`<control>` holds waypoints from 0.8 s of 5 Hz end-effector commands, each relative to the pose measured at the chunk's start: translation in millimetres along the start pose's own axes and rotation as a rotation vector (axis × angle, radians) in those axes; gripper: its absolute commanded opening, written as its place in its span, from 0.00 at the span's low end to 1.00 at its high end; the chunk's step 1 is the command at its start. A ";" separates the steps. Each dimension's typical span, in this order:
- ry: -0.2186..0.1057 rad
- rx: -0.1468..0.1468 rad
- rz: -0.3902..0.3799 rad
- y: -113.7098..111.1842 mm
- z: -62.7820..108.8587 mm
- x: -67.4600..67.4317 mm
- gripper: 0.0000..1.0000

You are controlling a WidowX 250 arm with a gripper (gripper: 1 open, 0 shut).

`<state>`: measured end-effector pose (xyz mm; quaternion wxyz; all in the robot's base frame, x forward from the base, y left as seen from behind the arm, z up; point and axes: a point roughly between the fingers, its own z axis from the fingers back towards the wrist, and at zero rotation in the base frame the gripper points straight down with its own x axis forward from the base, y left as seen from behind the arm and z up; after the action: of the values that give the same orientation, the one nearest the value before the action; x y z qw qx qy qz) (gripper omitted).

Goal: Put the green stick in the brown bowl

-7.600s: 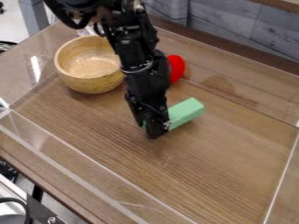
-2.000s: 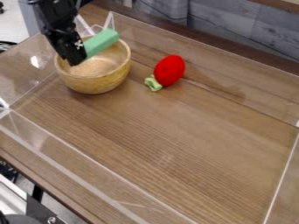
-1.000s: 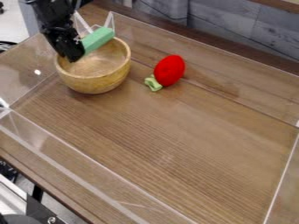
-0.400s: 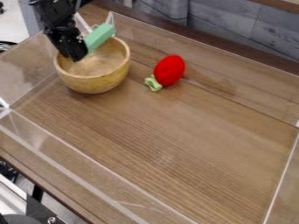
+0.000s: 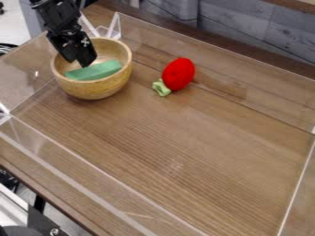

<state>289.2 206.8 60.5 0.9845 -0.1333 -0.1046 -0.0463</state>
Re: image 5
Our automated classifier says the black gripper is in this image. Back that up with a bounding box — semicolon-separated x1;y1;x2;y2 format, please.
40;13;98;67

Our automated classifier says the green rectangular block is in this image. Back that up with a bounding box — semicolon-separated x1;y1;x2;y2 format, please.
64;60;122;81

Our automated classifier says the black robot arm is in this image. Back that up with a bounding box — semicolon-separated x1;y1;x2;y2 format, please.
29;0;98;67

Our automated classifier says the light wooden bowl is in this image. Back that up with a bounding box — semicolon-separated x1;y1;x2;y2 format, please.
51;38;132;100

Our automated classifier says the red knitted toy fruit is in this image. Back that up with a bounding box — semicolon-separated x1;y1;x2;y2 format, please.
163;57;196;91

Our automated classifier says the grey table leg post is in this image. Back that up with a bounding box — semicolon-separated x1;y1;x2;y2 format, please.
19;0;44;38

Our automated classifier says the clear acrylic tray enclosure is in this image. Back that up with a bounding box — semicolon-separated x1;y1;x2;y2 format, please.
0;17;315;236

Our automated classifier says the black metal bracket lower left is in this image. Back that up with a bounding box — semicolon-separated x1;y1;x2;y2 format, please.
27;206;71;236

